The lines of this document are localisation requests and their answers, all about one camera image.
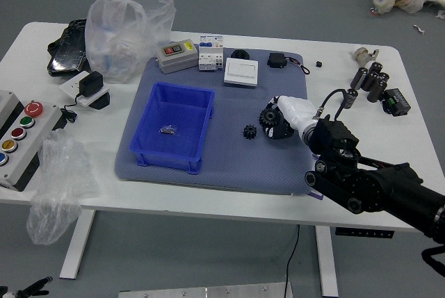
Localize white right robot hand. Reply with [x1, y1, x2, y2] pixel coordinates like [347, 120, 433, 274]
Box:
[264, 94, 316, 141]

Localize black-white left robot hand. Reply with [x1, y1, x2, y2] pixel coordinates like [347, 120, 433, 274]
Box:
[0, 276, 54, 298]

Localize big black gear nut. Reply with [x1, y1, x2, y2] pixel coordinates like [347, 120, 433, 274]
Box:
[259, 108, 280, 131]

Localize small black gear nut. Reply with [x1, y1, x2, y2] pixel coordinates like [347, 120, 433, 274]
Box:
[242, 124, 259, 141]

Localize blue plastic box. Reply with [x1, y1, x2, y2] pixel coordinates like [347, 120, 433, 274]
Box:
[129, 82, 216, 175]

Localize grey push-button control box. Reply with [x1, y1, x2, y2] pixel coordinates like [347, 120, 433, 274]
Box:
[0, 88, 64, 193]

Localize white table leg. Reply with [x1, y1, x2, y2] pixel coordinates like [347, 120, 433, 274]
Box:
[59, 208, 96, 280]
[315, 226, 340, 297]

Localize white lamp socket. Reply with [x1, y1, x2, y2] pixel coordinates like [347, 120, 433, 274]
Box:
[352, 46, 380, 67]

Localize grey-blue foam mat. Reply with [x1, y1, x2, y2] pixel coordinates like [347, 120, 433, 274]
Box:
[114, 47, 326, 197]

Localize black module green terminals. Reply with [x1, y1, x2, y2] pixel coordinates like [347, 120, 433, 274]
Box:
[381, 88, 412, 117]

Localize white circuit breaker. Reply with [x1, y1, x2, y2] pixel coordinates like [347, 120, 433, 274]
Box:
[197, 35, 225, 73]

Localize crumpled clear plastic bag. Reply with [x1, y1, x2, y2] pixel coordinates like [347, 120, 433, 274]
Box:
[26, 129, 99, 246]

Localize black desk control panel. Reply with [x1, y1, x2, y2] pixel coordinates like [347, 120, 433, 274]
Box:
[334, 227, 396, 238]

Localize large clear plastic bag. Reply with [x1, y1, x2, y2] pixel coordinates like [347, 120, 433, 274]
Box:
[84, 0, 177, 84]

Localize white socket plate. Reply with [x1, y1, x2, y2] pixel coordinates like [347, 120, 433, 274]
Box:
[58, 71, 113, 111]

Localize black power adapter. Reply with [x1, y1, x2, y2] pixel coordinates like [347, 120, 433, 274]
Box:
[60, 70, 105, 124]

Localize black patterned pouch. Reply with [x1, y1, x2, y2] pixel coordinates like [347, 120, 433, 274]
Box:
[47, 18, 90, 76]

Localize black module with wires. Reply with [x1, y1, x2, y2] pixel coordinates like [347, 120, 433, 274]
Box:
[266, 52, 311, 76]

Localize white wall switch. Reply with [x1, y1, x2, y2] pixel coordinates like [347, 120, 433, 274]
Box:
[222, 56, 260, 87]

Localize grey two-button switch box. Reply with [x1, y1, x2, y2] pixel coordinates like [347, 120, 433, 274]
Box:
[155, 40, 200, 75]

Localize black hanging cable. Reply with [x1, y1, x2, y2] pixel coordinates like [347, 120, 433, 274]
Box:
[284, 224, 301, 298]

